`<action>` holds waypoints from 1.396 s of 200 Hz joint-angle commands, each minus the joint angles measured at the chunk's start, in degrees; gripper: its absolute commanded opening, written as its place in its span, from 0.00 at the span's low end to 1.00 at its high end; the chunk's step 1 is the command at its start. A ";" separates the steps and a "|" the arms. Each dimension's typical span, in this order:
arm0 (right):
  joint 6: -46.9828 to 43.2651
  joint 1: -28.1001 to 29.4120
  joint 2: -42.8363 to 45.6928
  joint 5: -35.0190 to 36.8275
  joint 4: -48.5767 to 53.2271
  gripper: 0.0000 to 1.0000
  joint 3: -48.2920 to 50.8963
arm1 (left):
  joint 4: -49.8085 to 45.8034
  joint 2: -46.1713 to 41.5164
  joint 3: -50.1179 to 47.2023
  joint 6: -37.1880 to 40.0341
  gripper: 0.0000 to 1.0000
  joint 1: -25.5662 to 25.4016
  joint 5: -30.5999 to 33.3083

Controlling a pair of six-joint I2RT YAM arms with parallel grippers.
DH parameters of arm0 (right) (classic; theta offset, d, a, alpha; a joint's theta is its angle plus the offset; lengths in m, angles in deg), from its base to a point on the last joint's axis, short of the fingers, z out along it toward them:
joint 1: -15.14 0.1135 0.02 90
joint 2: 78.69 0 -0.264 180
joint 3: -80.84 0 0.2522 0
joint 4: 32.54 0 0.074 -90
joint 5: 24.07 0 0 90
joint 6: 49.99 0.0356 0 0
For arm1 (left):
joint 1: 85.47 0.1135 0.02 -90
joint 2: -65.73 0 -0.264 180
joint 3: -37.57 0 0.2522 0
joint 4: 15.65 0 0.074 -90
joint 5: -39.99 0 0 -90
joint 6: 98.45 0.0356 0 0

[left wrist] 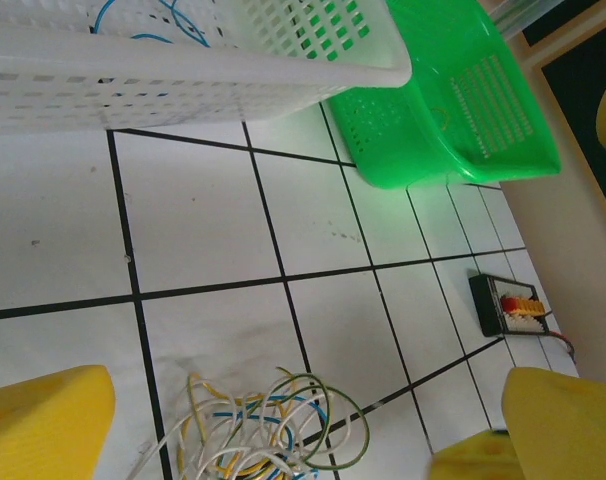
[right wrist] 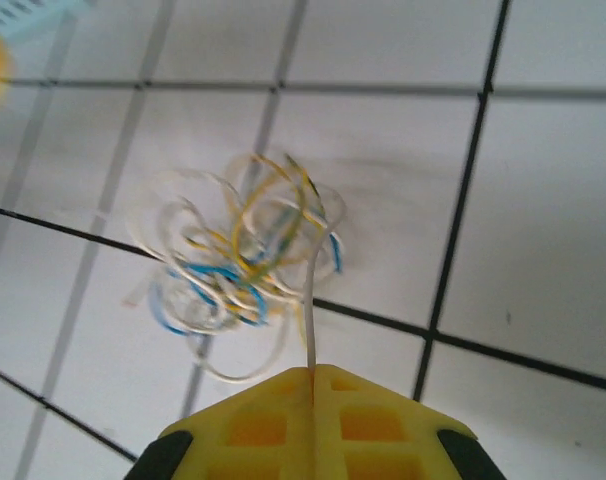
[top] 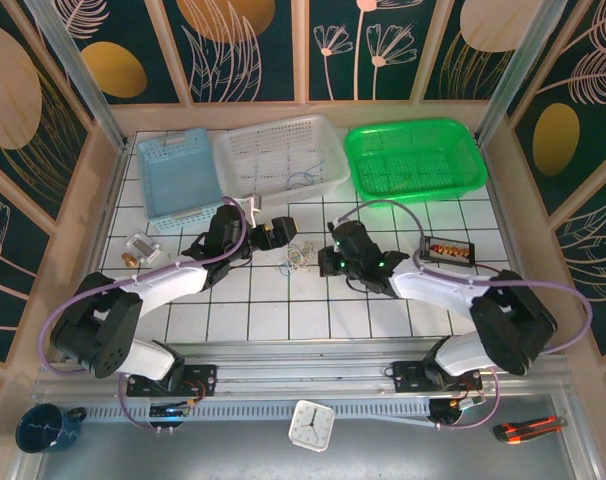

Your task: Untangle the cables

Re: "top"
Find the small brass fitting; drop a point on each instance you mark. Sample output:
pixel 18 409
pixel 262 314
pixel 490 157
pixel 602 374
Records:
pixel 129 259

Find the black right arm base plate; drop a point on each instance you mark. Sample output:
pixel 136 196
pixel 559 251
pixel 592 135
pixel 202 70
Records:
pixel 408 375

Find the green plastic basket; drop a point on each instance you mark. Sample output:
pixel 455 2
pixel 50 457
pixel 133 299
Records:
pixel 413 170

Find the orange black utility knife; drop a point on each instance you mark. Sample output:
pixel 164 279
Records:
pixel 528 429

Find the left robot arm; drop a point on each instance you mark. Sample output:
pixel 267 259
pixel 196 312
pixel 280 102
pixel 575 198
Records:
pixel 163 285

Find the black box of orange parts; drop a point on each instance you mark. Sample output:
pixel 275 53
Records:
pixel 448 248

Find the aluminium side rail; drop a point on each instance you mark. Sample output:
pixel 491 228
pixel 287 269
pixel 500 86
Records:
pixel 108 200
pixel 499 200

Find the aluminium frame post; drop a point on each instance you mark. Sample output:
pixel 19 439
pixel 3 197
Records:
pixel 518 75
pixel 77 75

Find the clear acrylic metal block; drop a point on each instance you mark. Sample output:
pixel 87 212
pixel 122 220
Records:
pixel 143 246

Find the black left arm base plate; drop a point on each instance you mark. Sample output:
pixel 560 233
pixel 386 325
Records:
pixel 203 380

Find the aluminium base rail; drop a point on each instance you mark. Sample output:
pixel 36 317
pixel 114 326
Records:
pixel 303 375

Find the white square alarm clock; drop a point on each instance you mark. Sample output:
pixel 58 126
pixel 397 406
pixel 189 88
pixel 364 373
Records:
pixel 310 425

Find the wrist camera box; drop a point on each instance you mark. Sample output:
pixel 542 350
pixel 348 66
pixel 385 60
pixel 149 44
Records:
pixel 334 223
pixel 254 205

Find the light blue plastic basket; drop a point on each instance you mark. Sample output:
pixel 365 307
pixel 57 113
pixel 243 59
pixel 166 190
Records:
pixel 178 170

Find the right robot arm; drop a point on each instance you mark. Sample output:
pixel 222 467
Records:
pixel 433 285

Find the dark blue mug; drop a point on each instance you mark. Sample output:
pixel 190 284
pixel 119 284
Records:
pixel 38 430

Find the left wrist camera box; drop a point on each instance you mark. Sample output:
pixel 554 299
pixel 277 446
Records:
pixel 254 205

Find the white plastic basket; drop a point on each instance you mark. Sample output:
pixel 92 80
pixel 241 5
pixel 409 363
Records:
pixel 278 150

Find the small black controller board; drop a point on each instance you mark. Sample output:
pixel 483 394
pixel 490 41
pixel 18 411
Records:
pixel 453 407
pixel 170 411

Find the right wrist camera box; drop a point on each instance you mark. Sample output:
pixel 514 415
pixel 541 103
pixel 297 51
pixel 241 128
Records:
pixel 334 223

